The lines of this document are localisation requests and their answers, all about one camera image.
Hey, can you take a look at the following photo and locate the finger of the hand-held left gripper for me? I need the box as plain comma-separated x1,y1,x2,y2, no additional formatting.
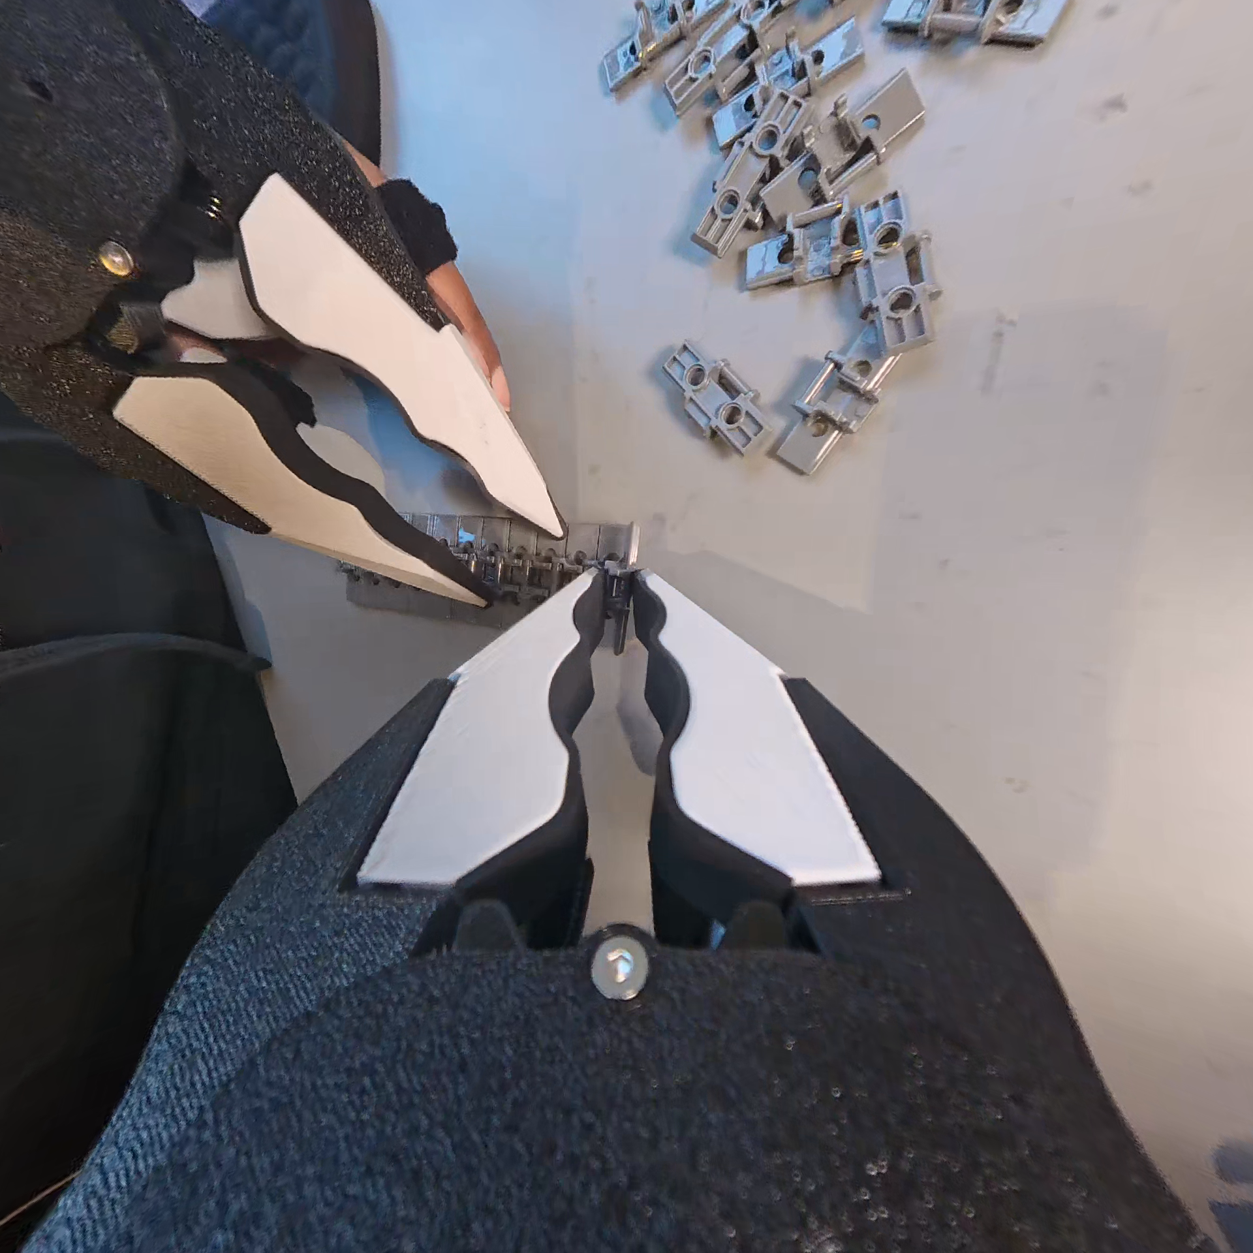
234,171,570,541
110,354,497,608

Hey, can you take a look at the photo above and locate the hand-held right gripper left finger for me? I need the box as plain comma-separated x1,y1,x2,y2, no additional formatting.
356,569,601,890

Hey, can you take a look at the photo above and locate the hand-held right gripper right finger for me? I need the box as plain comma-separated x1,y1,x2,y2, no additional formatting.
631,569,883,887

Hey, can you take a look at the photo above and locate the assembled grey track chain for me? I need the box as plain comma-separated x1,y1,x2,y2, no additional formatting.
337,512,643,620

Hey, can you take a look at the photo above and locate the grey plastic track link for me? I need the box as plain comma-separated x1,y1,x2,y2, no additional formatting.
601,562,637,654

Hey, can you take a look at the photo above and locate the pile of grey track links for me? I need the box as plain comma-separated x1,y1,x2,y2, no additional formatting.
599,0,1074,478

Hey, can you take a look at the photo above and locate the person's left forearm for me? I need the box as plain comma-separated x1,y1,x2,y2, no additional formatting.
180,0,385,166

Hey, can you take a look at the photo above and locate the grey desk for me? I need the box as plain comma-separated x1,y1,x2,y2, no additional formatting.
200,0,1253,1253

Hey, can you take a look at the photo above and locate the person's left hand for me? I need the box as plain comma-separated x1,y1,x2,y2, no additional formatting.
343,144,513,412

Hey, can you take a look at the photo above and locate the person's black hooded sweater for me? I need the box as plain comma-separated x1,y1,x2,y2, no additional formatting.
0,390,300,1253

